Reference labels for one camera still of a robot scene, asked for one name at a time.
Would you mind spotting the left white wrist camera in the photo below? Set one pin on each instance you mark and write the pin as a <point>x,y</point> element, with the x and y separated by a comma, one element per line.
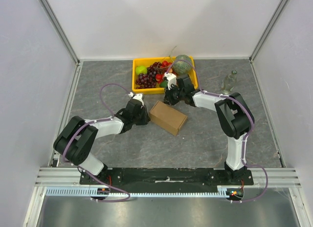
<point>137,96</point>

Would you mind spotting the dark purple grape bunch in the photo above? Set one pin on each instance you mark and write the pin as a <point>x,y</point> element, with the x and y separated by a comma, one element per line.
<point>144,81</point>

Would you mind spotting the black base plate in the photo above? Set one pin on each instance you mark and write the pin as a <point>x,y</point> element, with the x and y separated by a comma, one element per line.
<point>123,176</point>

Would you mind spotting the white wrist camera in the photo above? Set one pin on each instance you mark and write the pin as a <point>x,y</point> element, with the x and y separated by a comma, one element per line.
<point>137,96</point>
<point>171,80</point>

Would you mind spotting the brown cardboard box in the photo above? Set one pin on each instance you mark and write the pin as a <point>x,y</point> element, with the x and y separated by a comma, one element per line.
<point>167,117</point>

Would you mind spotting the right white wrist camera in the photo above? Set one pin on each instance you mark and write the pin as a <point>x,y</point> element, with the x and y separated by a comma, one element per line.
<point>171,80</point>

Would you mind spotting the green apple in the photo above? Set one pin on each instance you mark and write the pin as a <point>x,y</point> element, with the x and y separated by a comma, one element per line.
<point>141,70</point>

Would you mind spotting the clear glass bottle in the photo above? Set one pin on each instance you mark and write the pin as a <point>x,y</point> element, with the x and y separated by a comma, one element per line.
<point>229,82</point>

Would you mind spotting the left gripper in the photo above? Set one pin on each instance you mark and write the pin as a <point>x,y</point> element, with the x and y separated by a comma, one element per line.
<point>146,119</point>

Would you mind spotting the yellow plastic tray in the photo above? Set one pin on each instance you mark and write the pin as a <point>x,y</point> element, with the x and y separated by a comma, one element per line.
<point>149,61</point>

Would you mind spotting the green netted melon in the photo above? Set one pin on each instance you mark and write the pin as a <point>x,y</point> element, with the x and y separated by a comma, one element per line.
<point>182,65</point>

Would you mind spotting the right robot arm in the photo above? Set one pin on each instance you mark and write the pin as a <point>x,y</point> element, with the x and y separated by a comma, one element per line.
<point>235,118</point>

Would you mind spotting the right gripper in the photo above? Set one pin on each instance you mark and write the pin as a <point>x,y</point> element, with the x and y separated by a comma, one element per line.
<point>171,94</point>

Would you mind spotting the grey slotted cable duct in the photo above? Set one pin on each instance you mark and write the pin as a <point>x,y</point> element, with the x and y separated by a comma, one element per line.
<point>216,192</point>

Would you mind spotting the red cherry bunch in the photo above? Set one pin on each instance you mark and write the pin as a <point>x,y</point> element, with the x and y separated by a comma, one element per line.
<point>161,70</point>

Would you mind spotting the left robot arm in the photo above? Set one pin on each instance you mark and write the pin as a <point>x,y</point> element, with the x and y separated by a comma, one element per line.
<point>75,141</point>

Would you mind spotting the green avocado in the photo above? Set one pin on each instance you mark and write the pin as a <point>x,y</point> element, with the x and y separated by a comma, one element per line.
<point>163,84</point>

